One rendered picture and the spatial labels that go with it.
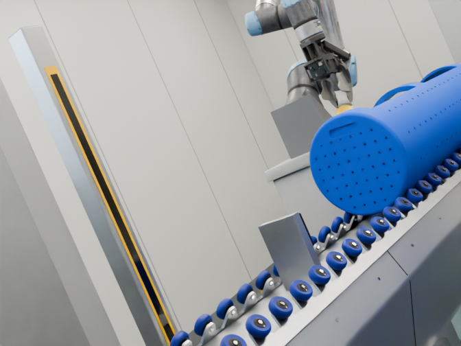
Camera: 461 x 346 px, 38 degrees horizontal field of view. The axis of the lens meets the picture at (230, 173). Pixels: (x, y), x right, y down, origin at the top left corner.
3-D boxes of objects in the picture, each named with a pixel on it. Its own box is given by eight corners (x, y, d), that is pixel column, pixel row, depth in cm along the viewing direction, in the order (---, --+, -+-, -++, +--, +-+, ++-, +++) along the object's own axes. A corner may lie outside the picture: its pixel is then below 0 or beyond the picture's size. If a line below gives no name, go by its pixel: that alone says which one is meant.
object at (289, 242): (285, 290, 147) (257, 226, 146) (294, 283, 150) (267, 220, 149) (322, 281, 140) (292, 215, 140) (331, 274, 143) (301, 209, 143)
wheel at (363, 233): (352, 236, 148) (355, 229, 147) (360, 229, 152) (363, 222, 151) (368, 248, 147) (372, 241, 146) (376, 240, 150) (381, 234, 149)
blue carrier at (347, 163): (329, 225, 185) (293, 130, 184) (433, 148, 253) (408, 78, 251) (423, 204, 168) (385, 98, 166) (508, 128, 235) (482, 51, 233)
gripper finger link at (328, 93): (322, 113, 192) (313, 82, 191) (331, 109, 197) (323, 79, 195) (331, 111, 190) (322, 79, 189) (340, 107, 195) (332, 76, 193)
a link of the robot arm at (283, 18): (282, 5, 207) (274, 2, 197) (317, -4, 204) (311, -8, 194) (287, 31, 208) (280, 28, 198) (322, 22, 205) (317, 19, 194)
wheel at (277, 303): (262, 308, 119) (266, 301, 118) (275, 298, 123) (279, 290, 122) (282, 324, 118) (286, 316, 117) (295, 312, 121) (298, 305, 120)
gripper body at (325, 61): (311, 85, 190) (293, 47, 189) (324, 79, 196) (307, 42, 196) (332, 74, 185) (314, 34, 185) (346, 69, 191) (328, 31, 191)
